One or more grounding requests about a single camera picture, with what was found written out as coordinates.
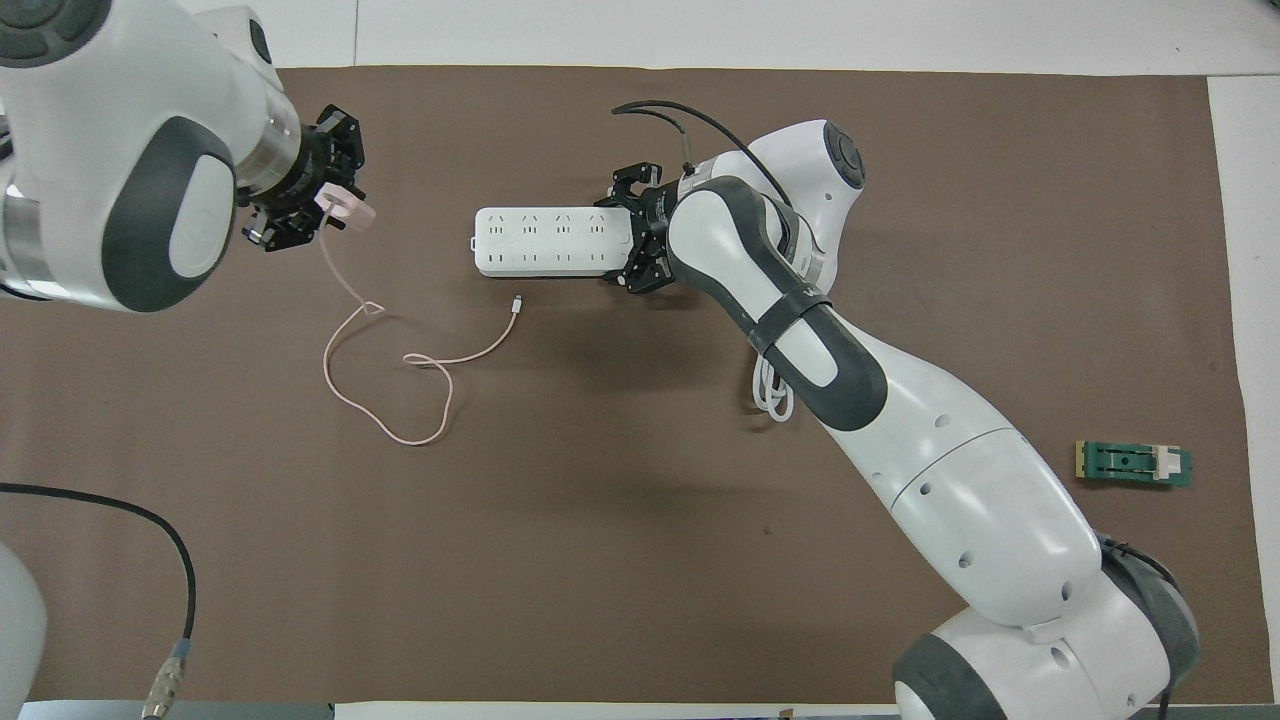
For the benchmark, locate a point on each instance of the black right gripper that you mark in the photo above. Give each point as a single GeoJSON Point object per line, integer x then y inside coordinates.
{"type": "Point", "coordinates": [655, 225]}

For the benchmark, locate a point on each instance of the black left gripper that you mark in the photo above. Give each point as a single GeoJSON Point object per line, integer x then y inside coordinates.
{"type": "Point", "coordinates": [300, 170]}

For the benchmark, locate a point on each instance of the pink charger adapter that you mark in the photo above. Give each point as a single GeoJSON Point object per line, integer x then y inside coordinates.
{"type": "Point", "coordinates": [352, 210]}

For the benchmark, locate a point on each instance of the white power strip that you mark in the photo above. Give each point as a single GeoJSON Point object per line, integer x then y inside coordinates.
{"type": "Point", "coordinates": [550, 243]}

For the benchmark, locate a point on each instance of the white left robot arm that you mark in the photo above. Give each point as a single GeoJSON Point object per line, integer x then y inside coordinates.
{"type": "Point", "coordinates": [100, 100]}

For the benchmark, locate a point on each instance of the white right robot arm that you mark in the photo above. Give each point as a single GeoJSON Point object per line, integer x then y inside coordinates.
{"type": "Point", "coordinates": [960, 480]}

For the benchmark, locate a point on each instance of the brown paper table mat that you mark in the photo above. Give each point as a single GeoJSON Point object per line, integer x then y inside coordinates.
{"type": "Point", "coordinates": [620, 500]}

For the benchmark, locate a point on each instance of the green knife switch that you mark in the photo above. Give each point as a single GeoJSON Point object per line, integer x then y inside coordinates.
{"type": "Point", "coordinates": [1130, 463]}

